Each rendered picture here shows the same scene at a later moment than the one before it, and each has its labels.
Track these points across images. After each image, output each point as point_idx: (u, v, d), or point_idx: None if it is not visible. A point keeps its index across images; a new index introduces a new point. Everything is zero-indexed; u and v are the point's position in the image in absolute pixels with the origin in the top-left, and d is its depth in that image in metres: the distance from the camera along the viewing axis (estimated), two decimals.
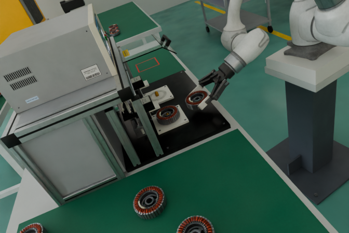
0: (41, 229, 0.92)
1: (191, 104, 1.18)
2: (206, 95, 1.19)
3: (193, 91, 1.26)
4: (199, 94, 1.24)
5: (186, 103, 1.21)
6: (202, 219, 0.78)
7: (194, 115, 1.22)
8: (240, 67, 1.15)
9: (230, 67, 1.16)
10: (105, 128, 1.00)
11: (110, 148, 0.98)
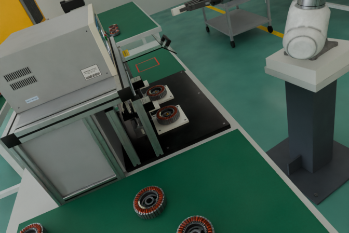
0: (41, 229, 0.92)
1: (150, 96, 1.40)
2: (163, 88, 1.42)
3: (177, 8, 1.22)
4: (158, 88, 1.46)
5: (146, 94, 1.43)
6: (202, 219, 0.78)
7: (194, 115, 1.22)
8: None
9: None
10: (105, 128, 1.00)
11: (110, 148, 0.98)
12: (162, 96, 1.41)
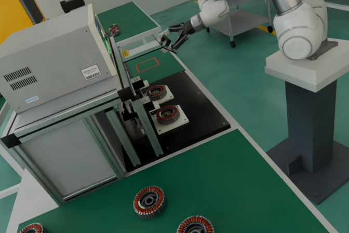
0: (41, 229, 0.92)
1: (150, 96, 1.40)
2: (163, 88, 1.42)
3: (162, 33, 1.55)
4: (158, 88, 1.46)
5: (146, 94, 1.43)
6: (202, 219, 0.78)
7: (194, 115, 1.22)
8: (200, 28, 1.43)
9: (192, 26, 1.44)
10: (105, 128, 1.00)
11: (110, 148, 0.98)
12: (162, 96, 1.41)
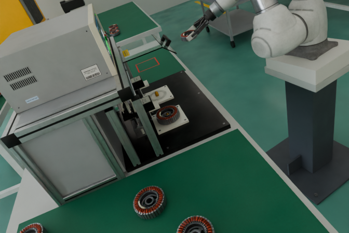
0: (41, 229, 0.92)
1: (183, 37, 1.69)
2: None
3: (189, 29, 1.76)
4: (191, 32, 1.74)
5: (180, 36, 1.72)
6: (202, 219, 0.78)
7: (194, 115, 1.22)
8: (218, 12, 1.59)
9: (211, 12, 1.61)
10: (105, 128, 1.00)
11: (110, 148, 0.98)
12: (192, 39, 1.69)
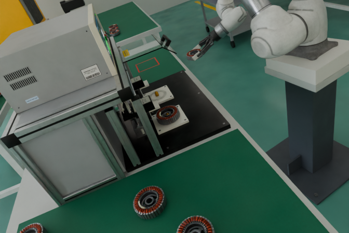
0: (41, 229, 0.92)
1: (188, 56, 1.77)
2: None
3: (194, 48, 1.83)
4: (197, 51, 1.81)
5: (186, 55, 1.80)
6: (202, 219, 0.78)
7: (194, 115, 1.22)
8: (223, 33, 1.66)
9: (216, 33, 1.68)
10: (105, 128, 1.00)
11: (110, 148, 0.98)
12: (198, 58, 1.76)
